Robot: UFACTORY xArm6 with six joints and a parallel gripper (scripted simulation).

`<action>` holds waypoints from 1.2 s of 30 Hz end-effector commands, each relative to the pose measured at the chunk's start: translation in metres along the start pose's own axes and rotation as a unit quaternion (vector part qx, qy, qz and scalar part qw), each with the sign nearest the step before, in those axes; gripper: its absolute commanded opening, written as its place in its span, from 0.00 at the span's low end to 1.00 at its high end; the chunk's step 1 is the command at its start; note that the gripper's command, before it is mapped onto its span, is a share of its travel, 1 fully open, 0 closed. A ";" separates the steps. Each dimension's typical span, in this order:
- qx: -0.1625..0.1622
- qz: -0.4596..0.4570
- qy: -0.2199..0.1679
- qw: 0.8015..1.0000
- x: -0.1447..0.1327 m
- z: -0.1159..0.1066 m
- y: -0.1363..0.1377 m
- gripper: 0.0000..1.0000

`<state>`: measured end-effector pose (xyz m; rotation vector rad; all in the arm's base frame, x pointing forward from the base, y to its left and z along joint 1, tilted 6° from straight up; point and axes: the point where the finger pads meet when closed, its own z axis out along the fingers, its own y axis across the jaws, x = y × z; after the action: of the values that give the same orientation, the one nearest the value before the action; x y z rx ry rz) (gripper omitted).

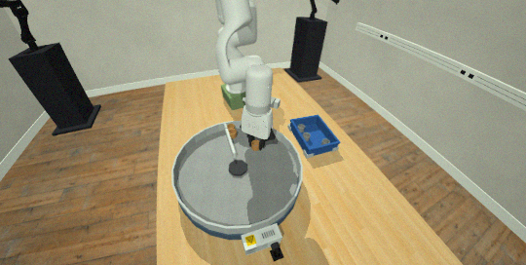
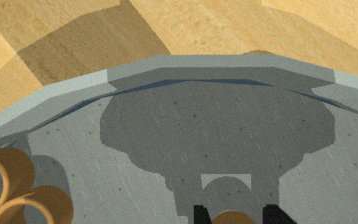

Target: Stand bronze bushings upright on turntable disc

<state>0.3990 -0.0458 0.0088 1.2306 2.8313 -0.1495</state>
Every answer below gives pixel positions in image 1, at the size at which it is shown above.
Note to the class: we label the blue crate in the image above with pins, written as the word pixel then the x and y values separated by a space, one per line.
pixel 318 129

